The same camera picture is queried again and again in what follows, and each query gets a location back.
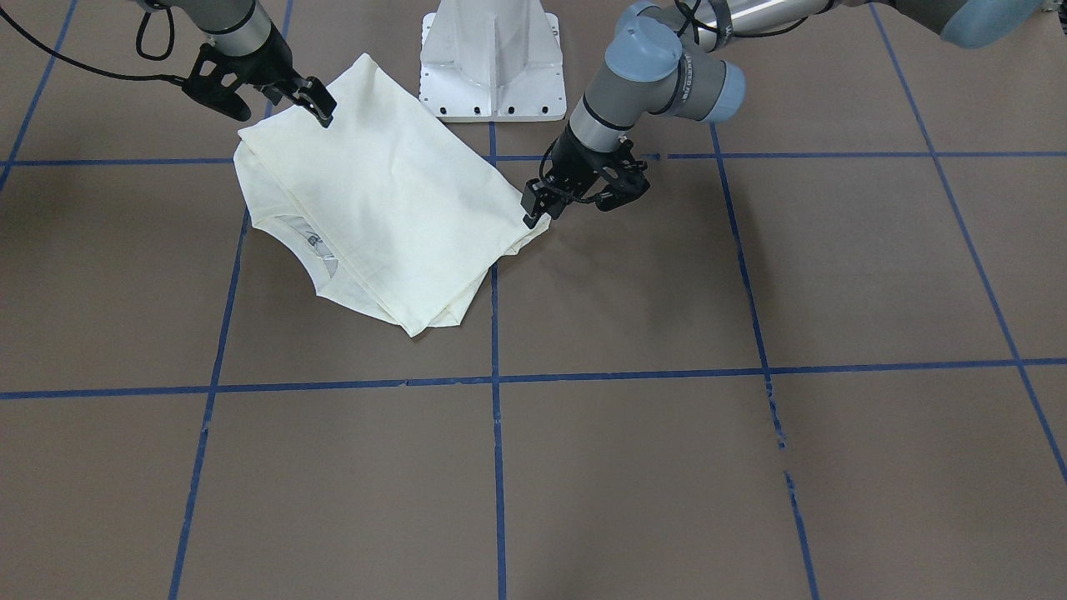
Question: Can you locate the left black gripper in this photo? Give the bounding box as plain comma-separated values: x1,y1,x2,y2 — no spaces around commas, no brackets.
521,125,650,228

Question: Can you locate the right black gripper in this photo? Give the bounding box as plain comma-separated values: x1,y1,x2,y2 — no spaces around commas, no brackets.
182,29,337,128

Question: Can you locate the cream long-sleeve cat shirt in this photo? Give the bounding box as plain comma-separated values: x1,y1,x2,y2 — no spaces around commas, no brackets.
233,54,550,337

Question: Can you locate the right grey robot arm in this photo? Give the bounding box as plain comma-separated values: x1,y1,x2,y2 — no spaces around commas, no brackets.
137,1,337,128

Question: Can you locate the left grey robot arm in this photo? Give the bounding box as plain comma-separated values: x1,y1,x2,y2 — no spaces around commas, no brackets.
521,1,839,228

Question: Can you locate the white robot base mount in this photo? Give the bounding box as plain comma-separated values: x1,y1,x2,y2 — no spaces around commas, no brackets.
417,1,569,123

